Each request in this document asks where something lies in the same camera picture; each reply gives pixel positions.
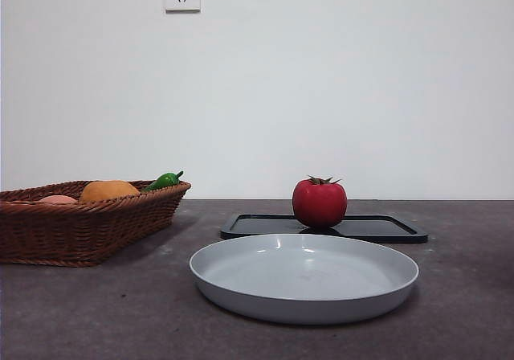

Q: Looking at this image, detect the red tomato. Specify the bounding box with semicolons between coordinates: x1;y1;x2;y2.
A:
292;174;348;229

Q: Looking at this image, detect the dark rectangular tray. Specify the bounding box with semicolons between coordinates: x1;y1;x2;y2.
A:
220;212;429;243

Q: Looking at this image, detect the orange round fruit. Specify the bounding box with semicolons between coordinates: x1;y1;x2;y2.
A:
79;179;141;203

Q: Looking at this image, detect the brown wicker basket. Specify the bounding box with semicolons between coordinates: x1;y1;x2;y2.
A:
0;179;192;268

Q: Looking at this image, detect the pale grey round plate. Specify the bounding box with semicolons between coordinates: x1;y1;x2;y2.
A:
189;232;420;325

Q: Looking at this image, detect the green chili pepper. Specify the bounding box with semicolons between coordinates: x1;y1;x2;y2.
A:
141;170;185;193

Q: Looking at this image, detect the pink peach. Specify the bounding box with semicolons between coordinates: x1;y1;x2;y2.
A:
39;194;79;204

